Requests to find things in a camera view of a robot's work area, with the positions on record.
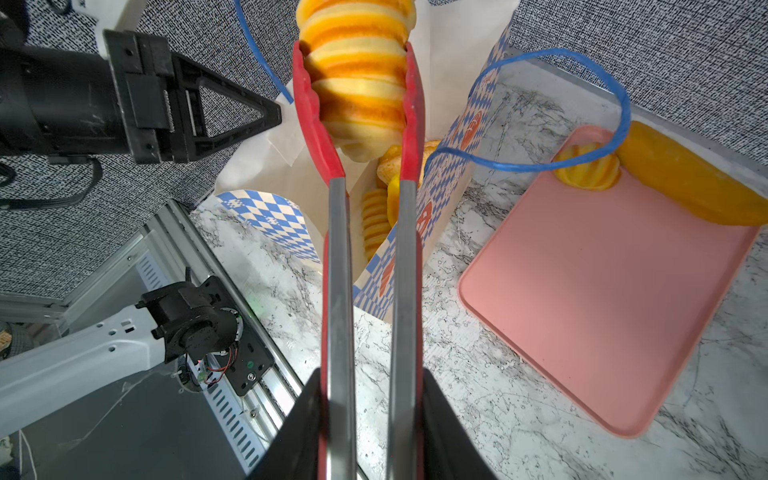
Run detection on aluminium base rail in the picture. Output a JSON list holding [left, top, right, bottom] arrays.
[[1, 202, 323, 479]]

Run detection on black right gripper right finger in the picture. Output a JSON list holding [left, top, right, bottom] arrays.
[[422, 369, 496, 480]]

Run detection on pink plastic tray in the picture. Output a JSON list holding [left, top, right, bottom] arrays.
[[458, 172, 758, 438]]

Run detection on red kitchen tongs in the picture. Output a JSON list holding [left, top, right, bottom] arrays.
[[293, 43, 425, 479]]

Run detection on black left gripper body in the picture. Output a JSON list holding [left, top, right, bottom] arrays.
[[104, 30, 176, 164]]

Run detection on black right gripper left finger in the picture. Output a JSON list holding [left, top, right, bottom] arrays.
[[247, 369, 321, 480]]

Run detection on long oval bread loaf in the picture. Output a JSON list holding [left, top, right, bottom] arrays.
[[616, 120, 767, 226]]

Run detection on long braided pastry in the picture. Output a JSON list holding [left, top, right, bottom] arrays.
[[362, 189, 391, 261]]

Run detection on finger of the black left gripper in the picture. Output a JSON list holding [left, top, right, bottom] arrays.
[[170, 53, 282, 163]]

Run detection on checkered paper bag blue handles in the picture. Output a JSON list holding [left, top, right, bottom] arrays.
[[214, 1, 516, 319]]

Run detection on oval golden bread bun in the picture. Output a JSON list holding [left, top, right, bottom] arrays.
[[387, 174, 400, 227]]

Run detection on square glazed pastry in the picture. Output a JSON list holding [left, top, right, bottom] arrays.
[[376, 140, 440, 185]]

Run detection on small ridged yellow bun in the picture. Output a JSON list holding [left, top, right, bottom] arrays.
[[553, 142, 621, 191]]

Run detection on ridged golden bread roll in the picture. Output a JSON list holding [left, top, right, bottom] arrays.
[[296, 1, 417, 163]]

